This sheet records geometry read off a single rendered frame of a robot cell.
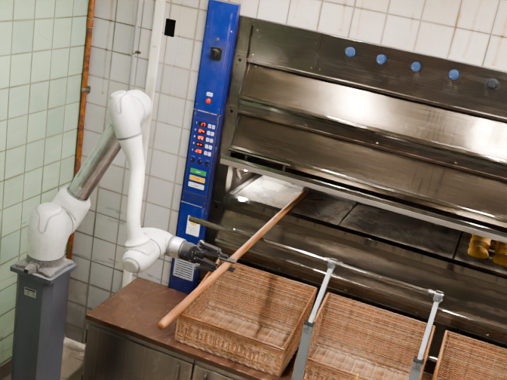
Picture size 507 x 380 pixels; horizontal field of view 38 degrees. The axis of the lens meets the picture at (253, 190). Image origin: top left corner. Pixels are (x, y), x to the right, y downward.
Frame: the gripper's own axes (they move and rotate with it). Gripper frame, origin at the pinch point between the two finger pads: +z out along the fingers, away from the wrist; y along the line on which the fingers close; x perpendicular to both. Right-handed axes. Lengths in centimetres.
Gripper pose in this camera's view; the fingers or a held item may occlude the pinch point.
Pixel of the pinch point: (227, 264)
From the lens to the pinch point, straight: 303.4
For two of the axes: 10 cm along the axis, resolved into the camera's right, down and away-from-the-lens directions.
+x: -3.4, 2.6, -9.0
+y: -1.7, 9.3, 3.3
